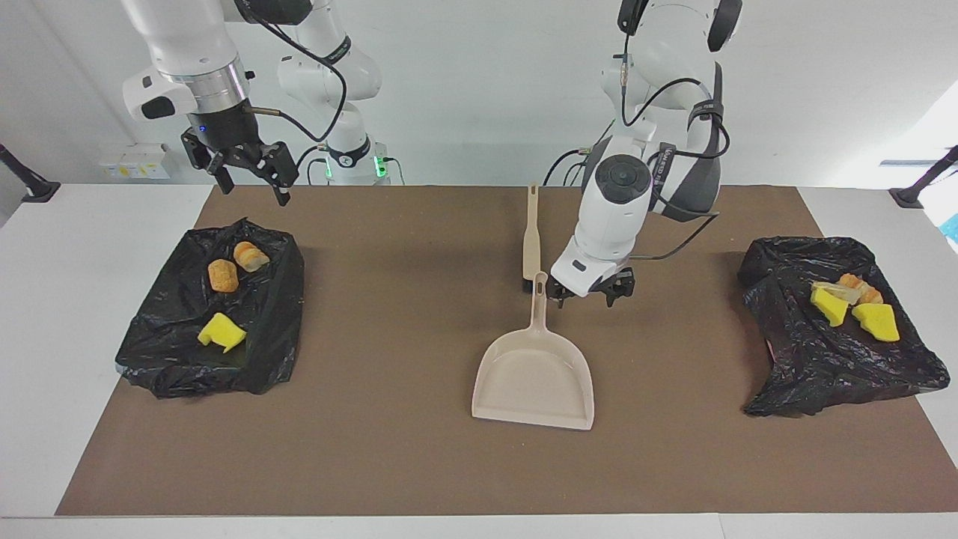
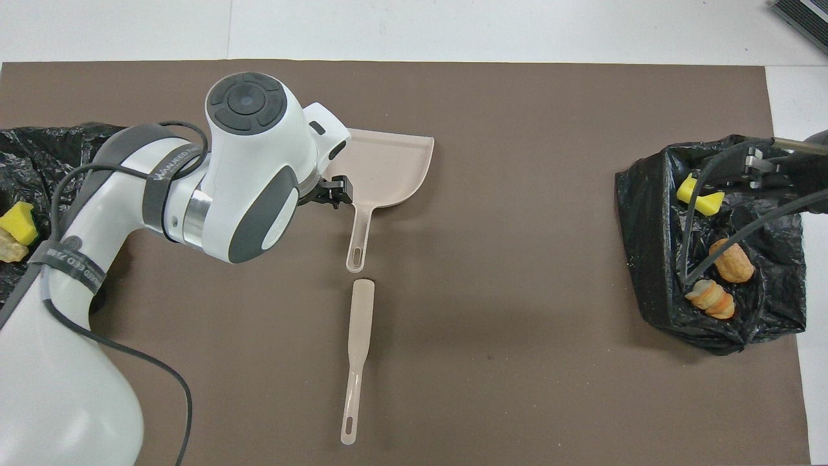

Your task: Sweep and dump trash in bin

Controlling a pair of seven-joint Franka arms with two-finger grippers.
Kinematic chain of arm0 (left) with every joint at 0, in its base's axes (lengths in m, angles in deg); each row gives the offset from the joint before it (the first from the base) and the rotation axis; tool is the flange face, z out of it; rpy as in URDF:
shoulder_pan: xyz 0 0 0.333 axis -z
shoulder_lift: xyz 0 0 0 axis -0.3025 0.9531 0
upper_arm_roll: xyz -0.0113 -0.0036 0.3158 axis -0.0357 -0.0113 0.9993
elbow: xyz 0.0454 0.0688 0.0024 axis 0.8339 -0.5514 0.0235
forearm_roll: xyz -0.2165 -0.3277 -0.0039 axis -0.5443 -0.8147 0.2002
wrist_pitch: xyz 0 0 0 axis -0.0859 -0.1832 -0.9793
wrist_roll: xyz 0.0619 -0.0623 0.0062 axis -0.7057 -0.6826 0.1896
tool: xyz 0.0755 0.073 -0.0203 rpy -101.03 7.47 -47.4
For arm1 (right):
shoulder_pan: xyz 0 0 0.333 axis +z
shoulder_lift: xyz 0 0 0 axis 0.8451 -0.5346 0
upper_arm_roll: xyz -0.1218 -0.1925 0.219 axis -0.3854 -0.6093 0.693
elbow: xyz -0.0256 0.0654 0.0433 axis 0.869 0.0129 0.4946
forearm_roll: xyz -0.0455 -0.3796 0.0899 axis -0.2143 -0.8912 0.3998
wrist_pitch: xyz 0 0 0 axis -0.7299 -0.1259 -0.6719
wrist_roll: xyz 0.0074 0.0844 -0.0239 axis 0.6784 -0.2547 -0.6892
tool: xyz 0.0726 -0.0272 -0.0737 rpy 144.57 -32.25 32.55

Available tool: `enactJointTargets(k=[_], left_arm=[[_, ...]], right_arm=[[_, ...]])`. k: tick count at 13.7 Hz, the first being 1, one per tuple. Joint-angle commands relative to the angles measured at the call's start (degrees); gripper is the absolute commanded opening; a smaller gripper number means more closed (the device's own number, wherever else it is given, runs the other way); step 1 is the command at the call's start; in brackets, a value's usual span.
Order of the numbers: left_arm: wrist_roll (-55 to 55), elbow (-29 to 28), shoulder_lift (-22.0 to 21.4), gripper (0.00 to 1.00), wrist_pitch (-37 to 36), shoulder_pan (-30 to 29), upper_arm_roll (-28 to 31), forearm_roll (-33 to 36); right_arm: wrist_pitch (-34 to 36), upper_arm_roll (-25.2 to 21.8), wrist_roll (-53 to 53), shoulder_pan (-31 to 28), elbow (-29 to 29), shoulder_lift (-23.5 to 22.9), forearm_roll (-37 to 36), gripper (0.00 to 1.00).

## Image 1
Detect pale bread-like chunk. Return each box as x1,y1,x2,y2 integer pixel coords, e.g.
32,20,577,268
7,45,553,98
233,240,271,273

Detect white wall socket box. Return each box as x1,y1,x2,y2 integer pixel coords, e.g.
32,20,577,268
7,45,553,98
98,143,171,180

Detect beige brush black bristles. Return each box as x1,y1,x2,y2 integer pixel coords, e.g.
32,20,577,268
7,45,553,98
521,183,543,293

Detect orange-brown sponge chunk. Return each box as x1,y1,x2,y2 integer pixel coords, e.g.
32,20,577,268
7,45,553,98
207,258,240,293

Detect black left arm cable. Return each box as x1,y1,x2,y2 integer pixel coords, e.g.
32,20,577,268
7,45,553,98
620,30,730,263

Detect tan beige stone chunk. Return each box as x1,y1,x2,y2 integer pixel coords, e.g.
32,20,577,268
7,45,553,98
838,273,884,305

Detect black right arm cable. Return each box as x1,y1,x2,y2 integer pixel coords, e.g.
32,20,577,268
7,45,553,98
238,0,347,143

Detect beige plastic dustpan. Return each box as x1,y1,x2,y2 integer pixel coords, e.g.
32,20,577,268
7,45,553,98
471,272,595,431

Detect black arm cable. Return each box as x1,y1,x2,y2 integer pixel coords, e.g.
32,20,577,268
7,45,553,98
238,0,347,143
620,30,730,263

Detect yellow sponge piece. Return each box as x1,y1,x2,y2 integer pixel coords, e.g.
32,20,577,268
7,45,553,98
811,287,850,328
852,302,901,344
197,312,248,354

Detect black camera stand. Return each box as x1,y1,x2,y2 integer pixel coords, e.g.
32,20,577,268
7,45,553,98
889,145,958,209
0,144,61,204

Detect pale beige stone chunk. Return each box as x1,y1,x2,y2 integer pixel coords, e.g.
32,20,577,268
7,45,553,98
812,281,861,304

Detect black bag lined bin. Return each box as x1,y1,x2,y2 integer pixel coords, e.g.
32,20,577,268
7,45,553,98
115,216,305,398
737,236,951,418

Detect black base cable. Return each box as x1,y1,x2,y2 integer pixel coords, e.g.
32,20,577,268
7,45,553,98
544,146,599,186
296,144,332,186

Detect brown table mat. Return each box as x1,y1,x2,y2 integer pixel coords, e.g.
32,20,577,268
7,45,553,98
55,185,958,517

